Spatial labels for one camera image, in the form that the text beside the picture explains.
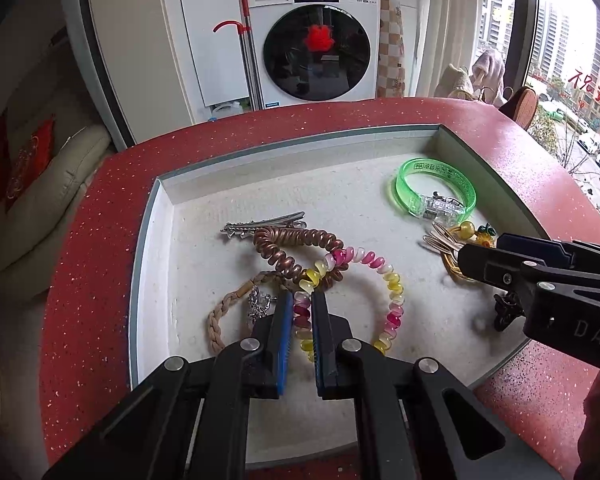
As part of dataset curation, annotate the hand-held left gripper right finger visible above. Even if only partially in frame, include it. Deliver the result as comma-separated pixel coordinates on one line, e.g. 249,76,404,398
311,291,548,480

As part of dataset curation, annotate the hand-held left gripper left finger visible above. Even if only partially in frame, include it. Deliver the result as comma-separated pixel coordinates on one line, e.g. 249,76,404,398
42,291,296,480

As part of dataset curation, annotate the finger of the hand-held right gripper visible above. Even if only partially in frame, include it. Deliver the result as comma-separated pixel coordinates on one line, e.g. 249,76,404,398
457,242,600,311
497,232,600,272

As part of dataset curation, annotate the brown spiral hair tie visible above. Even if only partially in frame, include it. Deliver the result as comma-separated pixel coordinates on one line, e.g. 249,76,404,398
252,226,348,291

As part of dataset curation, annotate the multicolour spiral hair tie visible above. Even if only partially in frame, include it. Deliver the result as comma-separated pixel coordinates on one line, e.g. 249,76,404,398
292,246,406,363

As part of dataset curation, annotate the silver spiked hair clip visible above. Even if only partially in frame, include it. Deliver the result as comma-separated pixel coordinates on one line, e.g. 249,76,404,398
220,211,307,241

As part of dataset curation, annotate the green translucent bracelet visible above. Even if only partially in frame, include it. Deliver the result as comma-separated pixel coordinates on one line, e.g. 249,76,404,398
394,157,477,226

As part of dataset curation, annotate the white shallow tray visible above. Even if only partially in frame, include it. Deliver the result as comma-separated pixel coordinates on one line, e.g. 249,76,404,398
129,124,556,466

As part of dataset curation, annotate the small black claw clip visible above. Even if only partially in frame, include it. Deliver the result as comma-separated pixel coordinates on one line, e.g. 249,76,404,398
492,292,526,331

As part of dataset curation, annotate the wicker chair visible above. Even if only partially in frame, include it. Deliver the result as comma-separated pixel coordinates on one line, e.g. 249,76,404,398
498,86,539,128

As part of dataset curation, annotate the red window sticker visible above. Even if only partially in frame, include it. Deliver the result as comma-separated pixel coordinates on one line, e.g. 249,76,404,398
569,69,600,106

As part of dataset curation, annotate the beige cloth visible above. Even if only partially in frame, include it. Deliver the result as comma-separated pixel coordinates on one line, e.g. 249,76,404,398
434,64,473,101

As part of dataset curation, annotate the clear plastic jug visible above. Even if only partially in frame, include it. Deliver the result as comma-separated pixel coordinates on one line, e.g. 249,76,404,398
207,100,243,122

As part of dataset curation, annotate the cream curtain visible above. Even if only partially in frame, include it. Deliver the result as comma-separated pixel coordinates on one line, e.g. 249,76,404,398
412,0,486,98

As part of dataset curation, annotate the cream leather sofa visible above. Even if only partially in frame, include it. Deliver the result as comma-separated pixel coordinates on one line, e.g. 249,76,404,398
0,110,113,291

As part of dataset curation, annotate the pole with red hook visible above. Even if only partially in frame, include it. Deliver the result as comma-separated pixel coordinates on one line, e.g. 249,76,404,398
212,0,261,111

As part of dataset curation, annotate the red cushion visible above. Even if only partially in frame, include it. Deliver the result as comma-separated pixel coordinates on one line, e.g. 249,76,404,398
0,115,56,221

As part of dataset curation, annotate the white cabinet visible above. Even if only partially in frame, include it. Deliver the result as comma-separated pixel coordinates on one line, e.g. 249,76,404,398
172,0,253,108

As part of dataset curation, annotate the silver chain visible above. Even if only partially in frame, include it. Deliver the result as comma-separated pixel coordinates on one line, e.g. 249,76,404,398
247,287,277,326

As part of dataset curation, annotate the beige braided bracelet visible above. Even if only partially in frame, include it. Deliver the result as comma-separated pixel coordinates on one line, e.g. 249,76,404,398
207,270,281,353

